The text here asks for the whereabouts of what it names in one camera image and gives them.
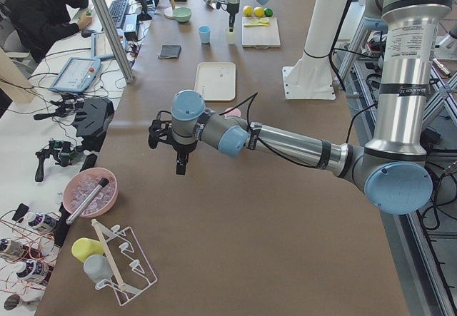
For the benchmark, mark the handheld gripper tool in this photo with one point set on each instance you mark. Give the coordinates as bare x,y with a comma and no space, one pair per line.
65,107
63,153

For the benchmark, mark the grey cup on rack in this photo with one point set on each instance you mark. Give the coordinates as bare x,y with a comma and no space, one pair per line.
98,268

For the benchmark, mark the dark grey folded cloth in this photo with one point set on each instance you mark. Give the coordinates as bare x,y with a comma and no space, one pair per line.
170,51

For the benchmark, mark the mint green bowl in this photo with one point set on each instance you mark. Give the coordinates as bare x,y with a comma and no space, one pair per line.
182,14

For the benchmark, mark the black plastic device housing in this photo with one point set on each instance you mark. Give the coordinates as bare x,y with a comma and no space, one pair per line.
91,122

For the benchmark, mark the light blue cup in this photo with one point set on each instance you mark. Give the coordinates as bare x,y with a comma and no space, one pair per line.
205,34

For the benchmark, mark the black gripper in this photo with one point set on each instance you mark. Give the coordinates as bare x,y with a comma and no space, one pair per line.
183,149
232,10

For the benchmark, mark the person in black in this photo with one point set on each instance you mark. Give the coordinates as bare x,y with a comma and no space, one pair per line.
41,23

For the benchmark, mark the cream rabbit tray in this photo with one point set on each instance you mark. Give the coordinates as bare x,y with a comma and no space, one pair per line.
216,81

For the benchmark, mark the yellow cup on rack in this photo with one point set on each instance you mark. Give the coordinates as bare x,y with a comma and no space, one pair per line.
85,247

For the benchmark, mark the wooden cutting board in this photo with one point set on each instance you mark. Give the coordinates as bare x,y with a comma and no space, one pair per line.
260,37

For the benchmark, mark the white wire cup rack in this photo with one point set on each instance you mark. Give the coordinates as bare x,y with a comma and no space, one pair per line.
133,274

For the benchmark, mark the black keyboard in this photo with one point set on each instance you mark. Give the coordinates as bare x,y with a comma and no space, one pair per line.
117,11

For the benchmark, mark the computer mouse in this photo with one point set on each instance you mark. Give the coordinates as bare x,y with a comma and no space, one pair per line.
87,33

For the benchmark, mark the pale yellow white cup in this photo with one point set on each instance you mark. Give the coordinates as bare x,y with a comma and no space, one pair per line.
230,36

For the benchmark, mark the whole yellow lemon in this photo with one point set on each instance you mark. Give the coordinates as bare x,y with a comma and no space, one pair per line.
247,11

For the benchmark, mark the aluminium frame post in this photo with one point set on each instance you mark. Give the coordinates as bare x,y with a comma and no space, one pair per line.
102,11

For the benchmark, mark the pink cup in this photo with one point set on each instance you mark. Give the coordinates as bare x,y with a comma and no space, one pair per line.
232,112

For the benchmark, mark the pink bowl with ice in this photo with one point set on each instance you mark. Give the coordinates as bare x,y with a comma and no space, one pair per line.
84,183

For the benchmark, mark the blue teach pendant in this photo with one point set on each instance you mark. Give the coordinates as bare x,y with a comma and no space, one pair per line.
101,48
76,75

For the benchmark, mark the wooden stand round base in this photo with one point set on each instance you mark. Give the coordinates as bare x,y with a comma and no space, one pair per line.
169,13

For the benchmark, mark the green lime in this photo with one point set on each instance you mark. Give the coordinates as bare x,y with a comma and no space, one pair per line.
267,12

